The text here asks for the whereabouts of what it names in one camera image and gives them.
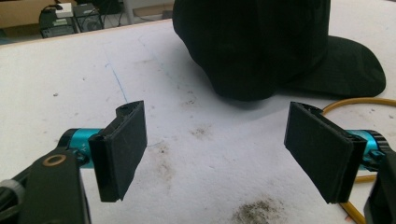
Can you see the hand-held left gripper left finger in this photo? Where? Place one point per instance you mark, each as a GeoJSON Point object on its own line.
{"type": "Point", "coordinates": [120, 152]}

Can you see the black baseball cap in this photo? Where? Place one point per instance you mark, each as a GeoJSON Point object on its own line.
{"type": "Point", "coordinates": [274, 49]}

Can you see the black speaker box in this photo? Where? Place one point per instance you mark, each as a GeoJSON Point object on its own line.
{"type": "Point", "coordinates": [88, 18]}

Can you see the white power adapter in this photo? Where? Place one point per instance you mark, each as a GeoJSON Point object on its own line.
{"type": "Point", "coordinates": [63, 10]}

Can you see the black electronic device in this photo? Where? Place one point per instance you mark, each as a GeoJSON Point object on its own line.
{"type": "Point", "coordinates": [57, 25]}

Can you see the cardboard box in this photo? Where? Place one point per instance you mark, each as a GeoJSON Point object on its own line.
{"type": "Point", "coordinates": [21, 11]}

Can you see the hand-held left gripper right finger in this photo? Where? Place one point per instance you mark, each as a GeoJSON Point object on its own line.
{"type": "Point", "coordinates": [323, 152]}

